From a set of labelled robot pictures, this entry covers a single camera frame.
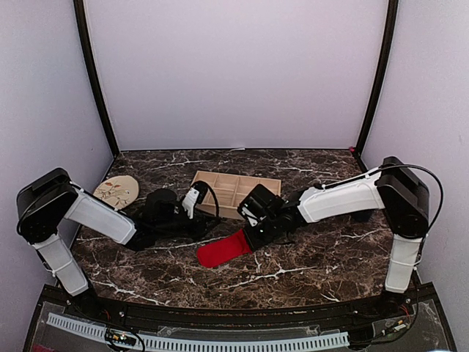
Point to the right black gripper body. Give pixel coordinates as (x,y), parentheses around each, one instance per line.
(269,233)

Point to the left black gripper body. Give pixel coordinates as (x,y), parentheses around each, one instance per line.
(168,229)

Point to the red sock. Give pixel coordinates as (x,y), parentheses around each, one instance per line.
(224,250)

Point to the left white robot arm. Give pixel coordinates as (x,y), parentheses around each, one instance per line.
(44,203)

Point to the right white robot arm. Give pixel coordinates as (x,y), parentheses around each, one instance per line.
(392,187)

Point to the round wooden plate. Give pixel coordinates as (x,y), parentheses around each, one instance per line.
(118,192)

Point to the wooden compartment tray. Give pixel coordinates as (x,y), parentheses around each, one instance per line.
(230,190)

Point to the blue enamel mug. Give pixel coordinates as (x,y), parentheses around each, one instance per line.
(362,215)

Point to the left circuit board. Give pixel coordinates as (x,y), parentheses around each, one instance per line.
(117,337)

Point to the circuit board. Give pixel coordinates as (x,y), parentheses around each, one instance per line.
(117,337)
(395,327)

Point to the right circuit board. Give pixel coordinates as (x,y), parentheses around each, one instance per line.
(395,327)

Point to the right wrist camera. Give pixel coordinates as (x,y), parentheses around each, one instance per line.
(260,204)

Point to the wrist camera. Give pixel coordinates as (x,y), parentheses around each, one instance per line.
(260,204)
(163,204)

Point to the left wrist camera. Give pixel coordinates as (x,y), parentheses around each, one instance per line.
(163,204)

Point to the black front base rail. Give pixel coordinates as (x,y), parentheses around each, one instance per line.
(356,316)

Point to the white slotted cable duct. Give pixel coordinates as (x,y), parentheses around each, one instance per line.
(199,340)

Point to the left black frame post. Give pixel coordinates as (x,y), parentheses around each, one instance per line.
(94,81)

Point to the black frame post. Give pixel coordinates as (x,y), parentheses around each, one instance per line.
(94,81)
(379,77)

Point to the right black frame post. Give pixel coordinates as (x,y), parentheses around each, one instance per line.
(379,77)

